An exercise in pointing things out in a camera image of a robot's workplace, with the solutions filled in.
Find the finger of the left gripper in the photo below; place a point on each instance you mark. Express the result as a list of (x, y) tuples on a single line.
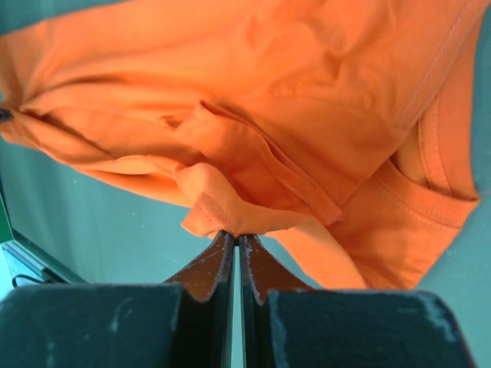
[(5, 115)]

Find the orange t-shirt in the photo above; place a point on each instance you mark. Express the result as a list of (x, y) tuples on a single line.
[(339, 128)]

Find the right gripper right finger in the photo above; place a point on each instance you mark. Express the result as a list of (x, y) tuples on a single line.
[(287, 323)]

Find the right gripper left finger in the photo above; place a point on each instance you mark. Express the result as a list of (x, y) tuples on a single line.
[(182, 322)]

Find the aluminium rail frame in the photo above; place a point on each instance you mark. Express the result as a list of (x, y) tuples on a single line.
[(26, 269)]

